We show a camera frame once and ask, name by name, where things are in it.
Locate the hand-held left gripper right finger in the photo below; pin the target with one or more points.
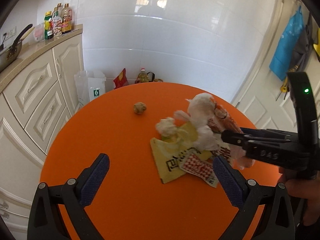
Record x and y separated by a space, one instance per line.
227 180

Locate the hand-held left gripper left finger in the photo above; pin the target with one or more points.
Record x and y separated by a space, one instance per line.
96 177

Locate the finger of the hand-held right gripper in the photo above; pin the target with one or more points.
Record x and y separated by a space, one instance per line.
265 131
232 137

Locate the orange white striped wrapper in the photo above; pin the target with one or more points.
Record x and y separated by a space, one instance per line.
222 117

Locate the red checkered paper wrapper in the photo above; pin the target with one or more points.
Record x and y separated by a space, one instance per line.
197 167

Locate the large white tissue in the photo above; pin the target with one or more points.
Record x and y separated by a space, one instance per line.
201 107

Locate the yellow packet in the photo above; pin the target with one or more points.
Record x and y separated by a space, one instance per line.
172 155

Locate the person's right hand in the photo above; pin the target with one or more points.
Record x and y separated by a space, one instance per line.
307 197

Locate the white panel door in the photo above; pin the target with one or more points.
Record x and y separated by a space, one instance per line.
265 85

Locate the small white crumpled tissue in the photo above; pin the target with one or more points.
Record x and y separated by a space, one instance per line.
166 127

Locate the walnut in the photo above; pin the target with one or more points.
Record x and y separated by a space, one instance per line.
140 108

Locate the yellow cloth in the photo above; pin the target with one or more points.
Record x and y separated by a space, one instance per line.
317 47

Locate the blue apron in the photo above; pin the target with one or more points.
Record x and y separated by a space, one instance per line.
287 47

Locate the clear plastic shopping bag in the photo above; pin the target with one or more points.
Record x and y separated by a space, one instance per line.
90 87

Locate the red snack bag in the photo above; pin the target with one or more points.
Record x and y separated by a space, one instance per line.
121 78

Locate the cream kitchen base cabinet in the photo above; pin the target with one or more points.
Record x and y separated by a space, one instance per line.
32 92

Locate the cooking oil bottle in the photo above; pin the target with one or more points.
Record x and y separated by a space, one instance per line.
143 76

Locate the clear plastic measuring jug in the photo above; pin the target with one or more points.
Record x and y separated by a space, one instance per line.
39 32

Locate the red label sauce bottle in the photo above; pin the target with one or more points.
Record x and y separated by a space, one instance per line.
57 25

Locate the green bottle yellow cap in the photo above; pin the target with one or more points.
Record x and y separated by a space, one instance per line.
48 26

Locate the dark soy sauce bottle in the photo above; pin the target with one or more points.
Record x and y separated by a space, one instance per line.
66 20

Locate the gold cap bottle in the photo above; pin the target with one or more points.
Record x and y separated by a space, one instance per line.
59 6

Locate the white wall socket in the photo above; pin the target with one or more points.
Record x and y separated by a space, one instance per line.
10 32

